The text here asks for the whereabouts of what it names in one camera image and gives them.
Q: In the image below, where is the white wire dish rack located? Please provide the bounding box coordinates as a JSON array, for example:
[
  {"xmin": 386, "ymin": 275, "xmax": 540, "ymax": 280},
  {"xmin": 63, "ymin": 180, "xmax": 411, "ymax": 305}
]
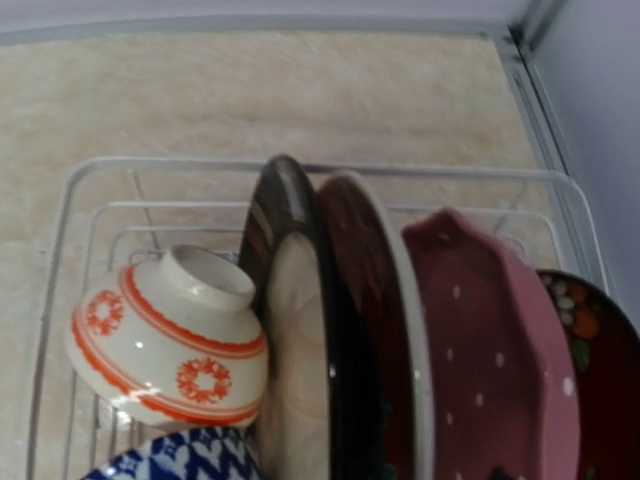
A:
[{"xmin": 9, "ymin": 157, "xmax": 611, "ymax": 479}]

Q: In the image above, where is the blue white zigzag bowl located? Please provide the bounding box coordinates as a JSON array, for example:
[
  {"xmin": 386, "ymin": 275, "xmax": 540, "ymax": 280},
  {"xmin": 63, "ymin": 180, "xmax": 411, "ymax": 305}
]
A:
[{"xmin": 84, "ymin": 427, "xmax": 262, "ymax": 480}]

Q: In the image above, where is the black rimmed striped plate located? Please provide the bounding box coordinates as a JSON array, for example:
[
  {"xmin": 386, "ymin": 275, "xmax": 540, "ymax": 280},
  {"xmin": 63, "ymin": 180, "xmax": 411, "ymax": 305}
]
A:
[{"xmin": 238, "ymin": 155, "xmax": 383, "ymax": 479}]

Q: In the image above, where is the dark red floral plate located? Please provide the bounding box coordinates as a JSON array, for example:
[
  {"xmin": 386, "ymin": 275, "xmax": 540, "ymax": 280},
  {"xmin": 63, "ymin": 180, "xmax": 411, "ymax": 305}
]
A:
[{"xmin": 537, "ymin": 269, "xmax": 639, "ymax": 479}]

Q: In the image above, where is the pink polka dot plate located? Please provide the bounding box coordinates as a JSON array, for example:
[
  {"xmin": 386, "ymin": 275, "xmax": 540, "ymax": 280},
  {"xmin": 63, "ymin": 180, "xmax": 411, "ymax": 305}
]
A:
[{"xmin": 403, "ymin": 209, "xmax": 580, "ymax": 479}]

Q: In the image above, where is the red teal patterned plate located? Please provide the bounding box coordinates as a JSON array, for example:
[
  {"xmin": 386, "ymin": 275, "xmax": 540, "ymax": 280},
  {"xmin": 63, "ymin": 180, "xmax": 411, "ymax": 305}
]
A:
[{"xmin": 318, "ymin": 171, "xmax": 435, "ymax": 479}]

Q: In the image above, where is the white red patterned bowl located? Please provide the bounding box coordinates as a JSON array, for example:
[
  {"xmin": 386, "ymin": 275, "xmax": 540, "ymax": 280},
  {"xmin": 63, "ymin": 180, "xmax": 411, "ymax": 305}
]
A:
[{"xmin": 65, "ymin": 245, "xmax": 268, "ymax": 431}]

